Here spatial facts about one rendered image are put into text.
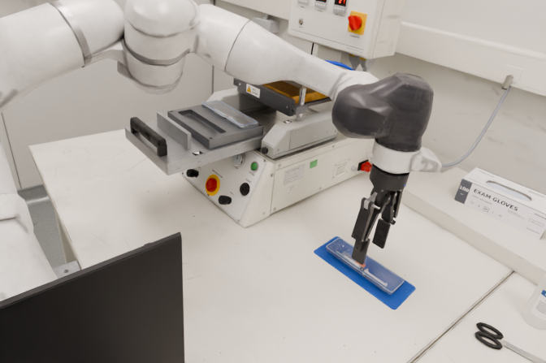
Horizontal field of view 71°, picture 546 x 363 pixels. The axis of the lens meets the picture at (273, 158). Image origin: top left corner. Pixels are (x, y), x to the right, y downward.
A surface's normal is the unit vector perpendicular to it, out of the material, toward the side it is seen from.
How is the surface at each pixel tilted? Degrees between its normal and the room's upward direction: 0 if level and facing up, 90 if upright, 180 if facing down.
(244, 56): 87
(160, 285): 90
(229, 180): 65
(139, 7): 60
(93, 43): 102
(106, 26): 77
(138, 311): 90
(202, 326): 0
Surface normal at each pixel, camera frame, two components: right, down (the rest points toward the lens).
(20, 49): 0.20, 0.31
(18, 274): 0.81, -0.52
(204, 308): 0.09, -0.88
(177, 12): 0.74, 0.09
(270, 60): 0.64, 0.46
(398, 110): -0.40, 0.37
